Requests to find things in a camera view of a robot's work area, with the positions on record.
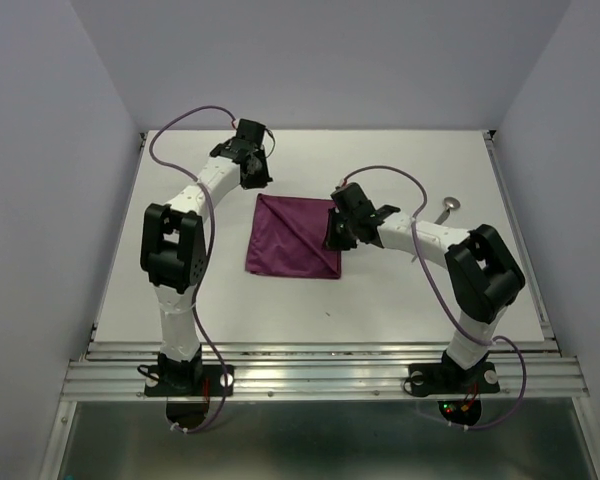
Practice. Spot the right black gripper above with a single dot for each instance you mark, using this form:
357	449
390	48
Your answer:
332	241

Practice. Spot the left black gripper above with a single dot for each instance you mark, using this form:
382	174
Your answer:
264	178

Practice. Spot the purple cloth napkin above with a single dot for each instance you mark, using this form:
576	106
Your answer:
287	237

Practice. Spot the silver metal spoon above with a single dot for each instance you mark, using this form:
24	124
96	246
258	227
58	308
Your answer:
450	204

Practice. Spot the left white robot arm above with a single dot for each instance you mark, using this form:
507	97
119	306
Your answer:
174	254

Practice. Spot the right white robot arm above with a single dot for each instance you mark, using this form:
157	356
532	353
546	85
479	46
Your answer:
484	276

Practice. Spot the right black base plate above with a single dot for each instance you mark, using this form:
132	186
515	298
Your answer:
425	379

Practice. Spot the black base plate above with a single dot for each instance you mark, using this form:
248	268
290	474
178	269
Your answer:
213	382
425	379

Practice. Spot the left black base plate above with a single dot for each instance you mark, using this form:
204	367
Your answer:
213	382

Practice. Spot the aluminium rail frame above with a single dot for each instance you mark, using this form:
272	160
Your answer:
339	407

